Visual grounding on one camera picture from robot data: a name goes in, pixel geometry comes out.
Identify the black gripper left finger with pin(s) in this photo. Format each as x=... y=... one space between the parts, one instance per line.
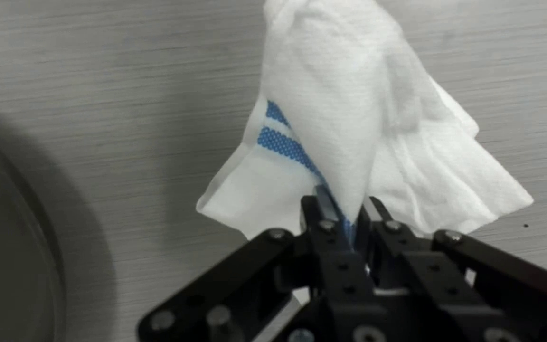
x=324 y=285

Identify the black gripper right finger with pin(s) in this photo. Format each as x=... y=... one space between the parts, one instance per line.
x=438 y=285

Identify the small white blue-striped towel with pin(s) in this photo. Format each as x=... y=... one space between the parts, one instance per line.
x=350 y=95

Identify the black frying pan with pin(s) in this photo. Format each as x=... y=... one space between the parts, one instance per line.
x=1 y=253

